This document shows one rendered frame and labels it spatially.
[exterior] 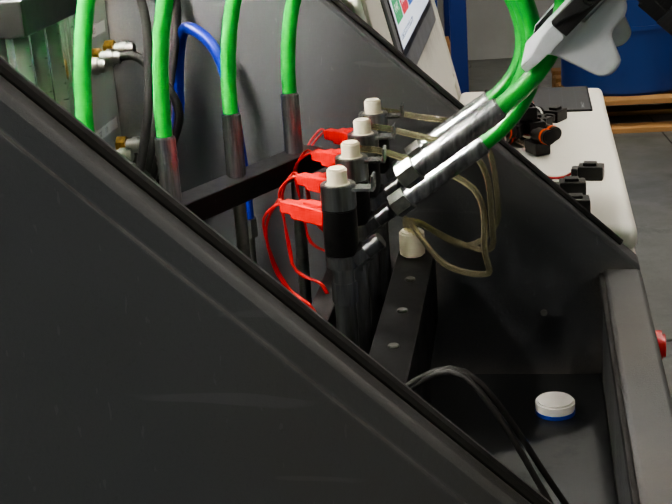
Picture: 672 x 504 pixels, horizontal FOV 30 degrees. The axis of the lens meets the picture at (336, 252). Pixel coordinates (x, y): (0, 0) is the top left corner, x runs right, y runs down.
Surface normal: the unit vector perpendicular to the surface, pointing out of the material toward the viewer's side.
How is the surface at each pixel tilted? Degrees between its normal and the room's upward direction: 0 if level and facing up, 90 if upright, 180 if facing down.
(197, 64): 90
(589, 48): 101
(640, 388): 0
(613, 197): 0
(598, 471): 0
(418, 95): 90
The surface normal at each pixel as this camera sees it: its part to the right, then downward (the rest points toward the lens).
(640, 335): -0.07, -0.94
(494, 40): -0.04, 0.33
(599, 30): -0.30, 0.50
